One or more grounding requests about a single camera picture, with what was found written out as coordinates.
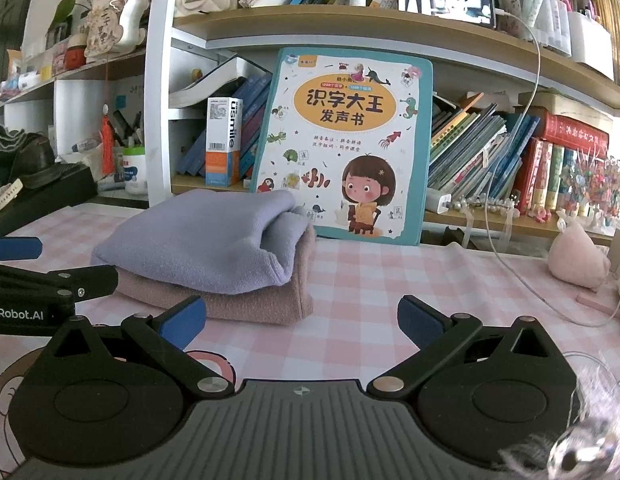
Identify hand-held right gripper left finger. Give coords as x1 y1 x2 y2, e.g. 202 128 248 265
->
45 295 237 402

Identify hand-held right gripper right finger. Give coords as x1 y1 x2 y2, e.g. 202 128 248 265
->
365 295 566 402

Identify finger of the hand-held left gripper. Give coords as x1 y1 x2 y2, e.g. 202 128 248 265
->
0 236 43 262
0 264 120 307

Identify purple and pink sweater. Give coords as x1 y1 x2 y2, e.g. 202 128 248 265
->
90 189 318 325

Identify white wristwatch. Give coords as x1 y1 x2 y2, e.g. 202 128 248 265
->
0 178 23 216

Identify pink checkered tablecloth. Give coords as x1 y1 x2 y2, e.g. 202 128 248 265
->
0 201 620 461

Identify black case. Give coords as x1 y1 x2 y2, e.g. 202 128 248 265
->
0 165 98 236

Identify white jar with green lid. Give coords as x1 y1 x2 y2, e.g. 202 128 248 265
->
122 146 148 197

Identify white charger plug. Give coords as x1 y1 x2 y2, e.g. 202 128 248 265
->
424 190 453 213

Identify red tassel ornament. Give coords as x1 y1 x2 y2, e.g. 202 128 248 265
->
101 104 116 176

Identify bunch of pens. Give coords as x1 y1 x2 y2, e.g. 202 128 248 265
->
112 110 146 151

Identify row of blue books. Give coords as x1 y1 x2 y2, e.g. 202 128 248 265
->
176 74 273 178

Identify pink plush toy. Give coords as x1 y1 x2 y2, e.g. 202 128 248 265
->
547 220 612 289

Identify row of thin picture books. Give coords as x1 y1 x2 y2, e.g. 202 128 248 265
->
429 92 540 206

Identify white bookshelf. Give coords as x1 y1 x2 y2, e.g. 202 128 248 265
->
0 0 620 246

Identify white and orange box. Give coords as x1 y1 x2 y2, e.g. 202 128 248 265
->
205 96 243 187

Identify row of hardback books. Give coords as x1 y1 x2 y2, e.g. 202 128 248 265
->
512 137 565 213

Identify fluffy grey charm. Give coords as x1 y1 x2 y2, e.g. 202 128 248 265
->
497 355 620 480

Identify illustrated children's book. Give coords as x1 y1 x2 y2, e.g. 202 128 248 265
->
250 47 435 247

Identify colourful paper flower craft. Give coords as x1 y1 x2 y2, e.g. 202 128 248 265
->
560 152 620 226

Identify open white book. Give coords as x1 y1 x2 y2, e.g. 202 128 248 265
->
168 56 263 109

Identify thick red book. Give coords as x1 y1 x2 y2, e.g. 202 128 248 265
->
540 112 610 153

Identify green potted plant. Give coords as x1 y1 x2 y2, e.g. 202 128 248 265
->
45 0 101 51

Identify white and pink decorative plaque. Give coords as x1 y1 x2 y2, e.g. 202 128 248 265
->
84 0 148 58

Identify smartphone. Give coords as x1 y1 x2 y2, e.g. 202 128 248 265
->
397 0 497 28

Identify white storage bins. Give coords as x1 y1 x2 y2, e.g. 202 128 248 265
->
514 0 615 81

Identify pearl bead string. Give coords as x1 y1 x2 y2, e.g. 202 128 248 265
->
450 199 520 217

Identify white charging cable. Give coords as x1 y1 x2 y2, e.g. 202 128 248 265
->
484 7 620 329

